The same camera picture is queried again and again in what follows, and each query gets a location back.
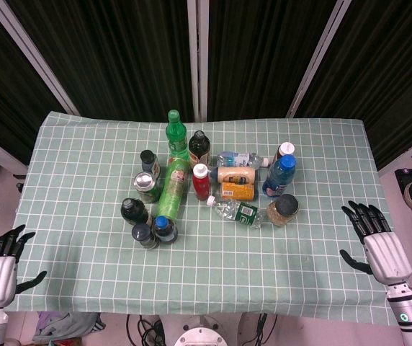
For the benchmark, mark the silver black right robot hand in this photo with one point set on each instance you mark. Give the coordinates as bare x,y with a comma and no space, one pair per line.
386,254

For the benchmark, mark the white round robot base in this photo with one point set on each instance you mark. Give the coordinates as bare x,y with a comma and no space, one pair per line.
200,337

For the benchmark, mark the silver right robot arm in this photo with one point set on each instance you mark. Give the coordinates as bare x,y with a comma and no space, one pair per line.
409,310

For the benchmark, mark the brown bottle white cap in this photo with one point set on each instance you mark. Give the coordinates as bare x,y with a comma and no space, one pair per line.
285,148

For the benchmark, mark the clear water bottle green label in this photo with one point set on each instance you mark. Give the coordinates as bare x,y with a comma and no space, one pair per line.
242,213

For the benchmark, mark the dark tea bottle black cap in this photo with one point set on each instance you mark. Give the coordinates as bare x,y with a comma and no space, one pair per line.
133,210

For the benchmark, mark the dark cap small jar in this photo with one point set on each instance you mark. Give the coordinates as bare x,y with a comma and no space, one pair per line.
143,235

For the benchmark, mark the cream bottle blue cap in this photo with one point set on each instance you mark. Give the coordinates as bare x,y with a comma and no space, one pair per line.
235,174

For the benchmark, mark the clear water bottle blue label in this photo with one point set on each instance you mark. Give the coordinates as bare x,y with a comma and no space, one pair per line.
238,159

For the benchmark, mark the blue cap dark bottle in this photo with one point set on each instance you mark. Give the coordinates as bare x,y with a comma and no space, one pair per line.
165,229

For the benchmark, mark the small dark bottle black cap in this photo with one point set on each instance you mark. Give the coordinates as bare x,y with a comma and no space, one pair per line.
150,162

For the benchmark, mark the red bottle white cap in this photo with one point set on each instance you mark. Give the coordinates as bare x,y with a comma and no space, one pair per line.
201,184

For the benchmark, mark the lying green soda bottle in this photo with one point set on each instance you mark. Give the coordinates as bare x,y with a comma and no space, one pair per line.
173,187

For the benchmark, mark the dark bottle yellow label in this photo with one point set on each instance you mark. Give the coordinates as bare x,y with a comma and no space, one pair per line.
199,149

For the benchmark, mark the tall green soda bottle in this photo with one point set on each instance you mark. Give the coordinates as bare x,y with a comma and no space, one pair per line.
175,135

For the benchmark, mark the grey purple cloth bag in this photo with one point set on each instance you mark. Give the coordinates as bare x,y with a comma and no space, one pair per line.
65,326

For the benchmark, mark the glass jar black lid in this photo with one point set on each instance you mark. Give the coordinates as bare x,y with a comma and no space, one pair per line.
282,210

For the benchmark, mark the green checked tablecloth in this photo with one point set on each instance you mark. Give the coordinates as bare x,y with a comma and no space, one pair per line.
83,202

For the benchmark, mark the orange drink can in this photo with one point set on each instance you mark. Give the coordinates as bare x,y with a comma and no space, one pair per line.
237,191

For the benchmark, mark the green can silver top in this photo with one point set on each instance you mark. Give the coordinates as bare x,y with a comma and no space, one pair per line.
146,185

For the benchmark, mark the dark screen panel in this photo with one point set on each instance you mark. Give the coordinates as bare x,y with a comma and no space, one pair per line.
386,72
112,57
260,57
0,90

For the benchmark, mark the white screen frame post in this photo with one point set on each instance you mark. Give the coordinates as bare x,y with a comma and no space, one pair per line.
317,57
198,57
33,57

